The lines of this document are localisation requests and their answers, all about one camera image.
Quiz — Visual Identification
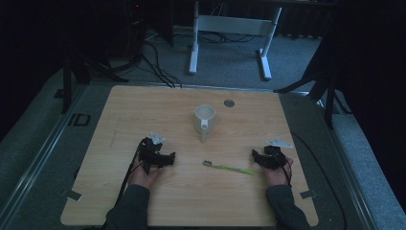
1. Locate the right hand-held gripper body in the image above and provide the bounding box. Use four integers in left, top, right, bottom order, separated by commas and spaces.
260, 137, 294, 171

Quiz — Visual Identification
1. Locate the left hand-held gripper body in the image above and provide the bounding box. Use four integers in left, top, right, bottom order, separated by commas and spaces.
138, 130, 167, 175

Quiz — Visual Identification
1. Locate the person's right hand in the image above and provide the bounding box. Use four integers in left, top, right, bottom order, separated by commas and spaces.
260, 156, 295, 188

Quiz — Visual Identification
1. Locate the person's left hand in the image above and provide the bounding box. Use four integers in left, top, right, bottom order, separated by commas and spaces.
128, 154, 167, 192

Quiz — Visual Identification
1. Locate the green toothbrush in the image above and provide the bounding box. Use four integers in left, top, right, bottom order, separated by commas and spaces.
202, 159, 256, 176

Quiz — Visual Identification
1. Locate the black metal stand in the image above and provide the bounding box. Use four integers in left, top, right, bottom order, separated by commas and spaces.
273, 28, 352, 130
60, 44, 129, 115

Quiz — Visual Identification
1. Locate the right hand-held gripper cable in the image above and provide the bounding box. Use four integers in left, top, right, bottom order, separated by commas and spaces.
279, 155, 293, 188

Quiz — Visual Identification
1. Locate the hand-held gripper cable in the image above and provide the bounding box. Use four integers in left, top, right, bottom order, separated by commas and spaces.
101, 143, 146, 230
279, 155, 293, 188

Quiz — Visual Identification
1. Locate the left hand-held gripper cable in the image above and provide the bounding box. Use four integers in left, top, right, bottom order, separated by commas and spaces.
101, 143, 146, 230

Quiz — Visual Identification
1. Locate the white cup with handle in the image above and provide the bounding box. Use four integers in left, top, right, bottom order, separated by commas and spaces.
193, 103, 216, 144

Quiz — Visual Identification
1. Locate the black cable on floor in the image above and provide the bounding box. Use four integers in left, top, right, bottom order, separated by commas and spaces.
291, 131, 349, 230

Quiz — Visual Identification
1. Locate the bundle of black floor cables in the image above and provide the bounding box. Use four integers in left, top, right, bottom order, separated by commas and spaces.
139, 30, 184, 89

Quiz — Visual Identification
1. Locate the metal floor rail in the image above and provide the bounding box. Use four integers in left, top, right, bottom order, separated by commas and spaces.
0, 85, 88, 226

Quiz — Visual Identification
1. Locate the white metal desk frame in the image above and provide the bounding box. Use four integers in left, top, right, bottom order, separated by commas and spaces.
188, 0, 283, 81

